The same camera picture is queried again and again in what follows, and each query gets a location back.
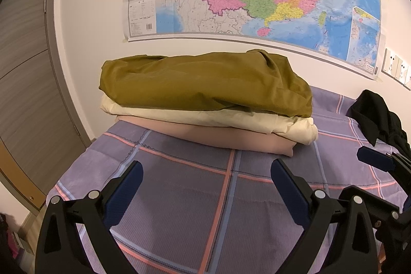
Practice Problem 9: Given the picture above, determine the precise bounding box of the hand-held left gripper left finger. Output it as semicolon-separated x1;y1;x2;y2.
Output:
35;160;144;274

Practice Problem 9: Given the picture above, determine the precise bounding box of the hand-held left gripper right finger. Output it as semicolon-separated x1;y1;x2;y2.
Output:
270;158;379;274

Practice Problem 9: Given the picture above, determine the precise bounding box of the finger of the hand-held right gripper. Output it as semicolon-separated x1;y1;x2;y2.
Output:
357;146;411;172
337;186;400;230

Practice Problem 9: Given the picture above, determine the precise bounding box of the olive green jacket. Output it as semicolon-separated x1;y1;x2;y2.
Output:
98;49;313;118

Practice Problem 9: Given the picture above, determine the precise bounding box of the black garment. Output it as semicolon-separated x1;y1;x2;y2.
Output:
346;89;411;159

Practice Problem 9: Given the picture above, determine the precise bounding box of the cream garment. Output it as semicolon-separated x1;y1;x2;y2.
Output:
99;95;318;146

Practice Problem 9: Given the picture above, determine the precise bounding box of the purple plaid bed sheet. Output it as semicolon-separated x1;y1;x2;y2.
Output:
46;84;411;274

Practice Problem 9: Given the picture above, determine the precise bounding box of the pink garment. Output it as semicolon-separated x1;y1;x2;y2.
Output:
115;115;294;157

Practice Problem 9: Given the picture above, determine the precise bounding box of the wooden wardrobe door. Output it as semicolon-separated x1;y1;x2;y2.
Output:
0;0;94;217

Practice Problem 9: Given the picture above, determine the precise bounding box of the white wall socket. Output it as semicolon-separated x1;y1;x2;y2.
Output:
384;49;397;75
394;56;406;82

